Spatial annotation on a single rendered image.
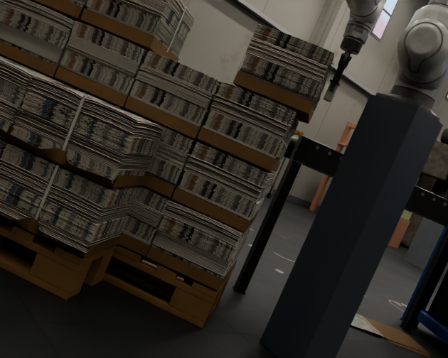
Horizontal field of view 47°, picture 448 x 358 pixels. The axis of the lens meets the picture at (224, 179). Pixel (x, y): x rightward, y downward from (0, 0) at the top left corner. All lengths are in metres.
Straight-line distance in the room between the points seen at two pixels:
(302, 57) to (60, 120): 0.82
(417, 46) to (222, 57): 6.57
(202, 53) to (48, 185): 6.38
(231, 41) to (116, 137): 6.69
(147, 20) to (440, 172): 10.29
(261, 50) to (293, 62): 0.12
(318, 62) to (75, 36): 0.88
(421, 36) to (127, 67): 0.98
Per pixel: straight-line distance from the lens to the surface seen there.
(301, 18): 9.16
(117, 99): 1.92
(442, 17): 1.78
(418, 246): 8.41
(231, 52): 8.24
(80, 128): 1.65
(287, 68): 1.82
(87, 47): 1.99
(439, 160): 11.88
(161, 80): 1.88
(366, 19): 2.00
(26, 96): 1.73
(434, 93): 1.96
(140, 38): 1.93
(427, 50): 1.70
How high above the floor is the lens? 0.65
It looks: 4 degrees down
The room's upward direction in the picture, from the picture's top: 23 degrees clockwise
